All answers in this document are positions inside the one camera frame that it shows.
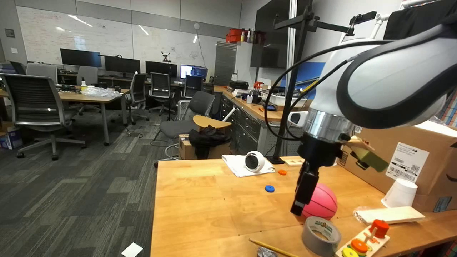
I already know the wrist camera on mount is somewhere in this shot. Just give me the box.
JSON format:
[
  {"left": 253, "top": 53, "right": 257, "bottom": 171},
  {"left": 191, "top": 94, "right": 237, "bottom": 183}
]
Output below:
[{"left": 341, "top": 137, "right": 390, "bottom": 174}]

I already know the white paper scrap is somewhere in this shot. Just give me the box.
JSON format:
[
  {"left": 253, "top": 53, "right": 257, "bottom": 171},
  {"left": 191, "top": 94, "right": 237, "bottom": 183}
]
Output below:
[{"left": 120, "top": 241, "right": 144, "bottom": 257}]

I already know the white paper cup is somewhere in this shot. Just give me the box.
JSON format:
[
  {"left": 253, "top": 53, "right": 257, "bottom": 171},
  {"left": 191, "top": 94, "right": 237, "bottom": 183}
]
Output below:
[{"left": 380, "top": 177, "right": 420, "bottom": 210}]

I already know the wooden office desk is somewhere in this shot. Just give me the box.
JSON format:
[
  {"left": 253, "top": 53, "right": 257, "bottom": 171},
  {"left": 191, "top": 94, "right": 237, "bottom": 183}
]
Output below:
[{"left": 57, "top": 89, "right": 126, "bottom": 147}]

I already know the long wooden workbench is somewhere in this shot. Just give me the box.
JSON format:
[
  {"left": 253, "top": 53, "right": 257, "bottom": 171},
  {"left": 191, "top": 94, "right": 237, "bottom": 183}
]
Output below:
[{"left": 213, "top": 84, "right": 311, "bottom": 156}]

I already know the red storage box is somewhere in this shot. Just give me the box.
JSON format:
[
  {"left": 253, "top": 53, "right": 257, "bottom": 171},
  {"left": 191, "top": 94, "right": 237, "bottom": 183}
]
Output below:
[{"left": 224, "top": 27, "right": 244, "bottom": 46}]

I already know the grey duct tape roll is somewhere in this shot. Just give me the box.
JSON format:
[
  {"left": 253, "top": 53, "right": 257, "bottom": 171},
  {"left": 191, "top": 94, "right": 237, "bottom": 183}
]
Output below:
[{"left": 301, "top": 216, "right": 343, "bottom": 257}]

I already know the grey mesh office chair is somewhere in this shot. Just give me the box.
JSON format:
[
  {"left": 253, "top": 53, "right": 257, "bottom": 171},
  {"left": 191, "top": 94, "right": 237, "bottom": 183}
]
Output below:
[{"left": 1, "top": 73, "right": 89, "bottom": 161}]

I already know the wooden strip with holes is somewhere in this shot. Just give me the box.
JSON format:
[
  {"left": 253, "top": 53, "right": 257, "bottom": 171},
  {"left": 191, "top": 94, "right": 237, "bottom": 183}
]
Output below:
[{"left": 278, "top": 154, "right": 306, "bottom": 167}]

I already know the black office chair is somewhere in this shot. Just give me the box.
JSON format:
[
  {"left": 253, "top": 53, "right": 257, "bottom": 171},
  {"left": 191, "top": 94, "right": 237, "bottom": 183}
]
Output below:
[
  {"left": 127, "top": 71, "right": 150, "bottom": 126},
  {"left": 147, "top": 71, "right": 177, "bottom": 116}
]

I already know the blue wall board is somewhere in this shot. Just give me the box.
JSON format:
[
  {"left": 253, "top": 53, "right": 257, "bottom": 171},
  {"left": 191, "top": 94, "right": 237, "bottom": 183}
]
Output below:
[{"left": 284, "top": 61, "right": 330, "bottom": 97}]

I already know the red cylinder stacking block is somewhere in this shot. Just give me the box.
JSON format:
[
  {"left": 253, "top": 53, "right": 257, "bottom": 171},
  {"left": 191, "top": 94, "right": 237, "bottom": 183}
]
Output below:
[{"left": 370, "top": 218, "right": 390, "bottom": 240}]

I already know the orange stacking disc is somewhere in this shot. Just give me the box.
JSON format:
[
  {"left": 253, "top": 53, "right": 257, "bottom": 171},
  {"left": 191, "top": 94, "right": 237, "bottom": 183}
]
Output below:
[{"left": 350, "top": 238, "right": 368, "bottom": 254}]

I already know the long white foam tray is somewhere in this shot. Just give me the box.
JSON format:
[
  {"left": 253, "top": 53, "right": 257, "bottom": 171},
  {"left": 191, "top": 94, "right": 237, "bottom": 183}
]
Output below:
[{"left": 354, "top": 206, "right": 426, "bottom": 226}]

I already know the wooden peg stacking board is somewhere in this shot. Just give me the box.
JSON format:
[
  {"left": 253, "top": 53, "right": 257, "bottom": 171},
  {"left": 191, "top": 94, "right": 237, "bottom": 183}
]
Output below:
[{"left": 334, "top": 224, "right": 391, "bottom": 257}]

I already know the black camera stand pole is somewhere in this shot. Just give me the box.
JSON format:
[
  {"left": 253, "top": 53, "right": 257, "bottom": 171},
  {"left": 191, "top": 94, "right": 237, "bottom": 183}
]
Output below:
[{"left": 270, "top": 0, "right": 356, "bottom": 164}]

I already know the black curtain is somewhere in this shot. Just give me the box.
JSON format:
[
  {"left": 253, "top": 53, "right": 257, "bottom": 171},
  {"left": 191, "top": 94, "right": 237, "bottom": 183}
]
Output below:
[{"left": 384, "top": 0, "right": 457, "bottom": 40}]

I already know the dark padded office chair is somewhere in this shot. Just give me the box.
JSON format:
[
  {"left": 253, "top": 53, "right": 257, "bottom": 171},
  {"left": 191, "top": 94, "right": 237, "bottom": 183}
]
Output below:
[{"left": 153, "top": 90, "right": 217, "bottom": 144}]

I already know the small cardboard box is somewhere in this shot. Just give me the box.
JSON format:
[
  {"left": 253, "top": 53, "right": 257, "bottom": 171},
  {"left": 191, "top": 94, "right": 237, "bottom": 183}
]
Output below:
[{"left": 177, "top": 133, "right": 197, "bottom": 160}]

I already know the large cardboard shipping box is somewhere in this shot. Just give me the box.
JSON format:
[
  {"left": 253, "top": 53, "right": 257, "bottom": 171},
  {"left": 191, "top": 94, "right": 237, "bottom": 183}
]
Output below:
[{"left": 341, "top": 124, "right": 457, "bottom": 214}]

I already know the pink mini basketball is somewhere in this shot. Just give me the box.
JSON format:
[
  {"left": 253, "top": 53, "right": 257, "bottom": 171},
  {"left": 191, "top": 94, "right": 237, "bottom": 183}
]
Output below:
[{"left": 300, "top": 183, "right": 340, "bottom": 221}]

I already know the white tripod stand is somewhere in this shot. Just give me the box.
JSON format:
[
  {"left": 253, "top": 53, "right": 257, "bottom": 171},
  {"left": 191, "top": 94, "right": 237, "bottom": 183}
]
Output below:
[{"left": 348, "top": 10, "right": 388, "bottom": 41}]

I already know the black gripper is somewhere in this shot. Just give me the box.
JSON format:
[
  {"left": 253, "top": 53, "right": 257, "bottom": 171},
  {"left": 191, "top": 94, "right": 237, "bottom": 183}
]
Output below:
[{"left": 290, "top": 134, "right": 344, "bottom": 217}]

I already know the black computer monitor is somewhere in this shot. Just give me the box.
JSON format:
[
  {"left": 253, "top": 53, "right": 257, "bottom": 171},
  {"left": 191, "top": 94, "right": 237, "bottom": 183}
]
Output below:
[
  {"left": 144, "top": 60, "right": 178, "bottom": 79},
  {"left": 103, "top": 54, "right": 141, "bottom": 76},
  {"left": 60, "top": 47, "right": 103, "bottom": 69}
]

